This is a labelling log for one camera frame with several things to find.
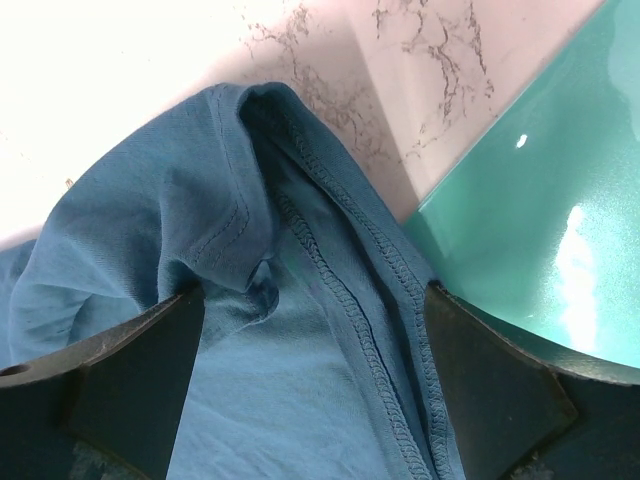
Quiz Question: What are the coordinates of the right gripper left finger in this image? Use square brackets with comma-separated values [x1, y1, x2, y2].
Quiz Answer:
[1, 287, 204, 479]

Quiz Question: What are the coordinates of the teal cutting board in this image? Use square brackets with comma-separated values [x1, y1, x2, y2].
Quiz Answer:
[406, 0, 639, 367]

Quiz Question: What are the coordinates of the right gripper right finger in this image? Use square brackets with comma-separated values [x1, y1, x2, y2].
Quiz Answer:
[424, 282, 639, 479]

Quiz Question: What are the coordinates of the blue t shirt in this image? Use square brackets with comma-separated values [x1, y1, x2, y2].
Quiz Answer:
[1, 83, 464, 479]

